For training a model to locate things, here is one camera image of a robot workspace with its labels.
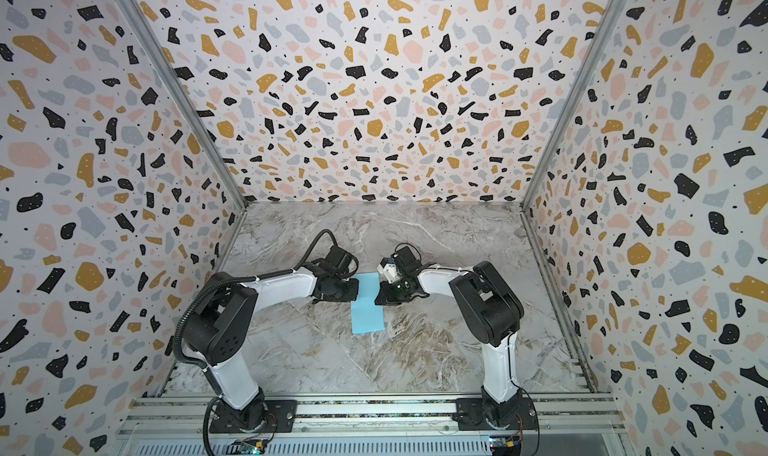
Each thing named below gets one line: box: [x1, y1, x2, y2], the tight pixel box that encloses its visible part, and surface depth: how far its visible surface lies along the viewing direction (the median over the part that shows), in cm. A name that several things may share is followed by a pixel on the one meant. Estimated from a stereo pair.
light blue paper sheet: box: [351, 272, 385, 335], surface depth 94 cm
